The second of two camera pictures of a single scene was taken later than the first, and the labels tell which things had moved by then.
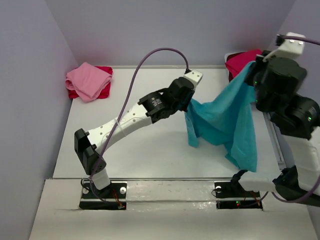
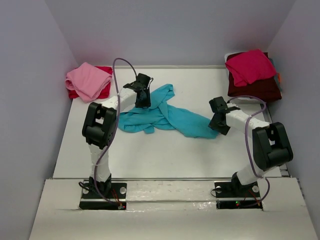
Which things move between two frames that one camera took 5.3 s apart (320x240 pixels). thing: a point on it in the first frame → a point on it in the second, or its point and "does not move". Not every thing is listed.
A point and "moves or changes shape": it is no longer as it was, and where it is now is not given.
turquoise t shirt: x=230 y=120 moves or changes shape
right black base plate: x=232 y=195 does not move
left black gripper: x=183 y=97 → x=144 y=97
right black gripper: x=256 y=69 → x=218 y=120
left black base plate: x=113 y=197 does not move
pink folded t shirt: x=87 y=81 does not move
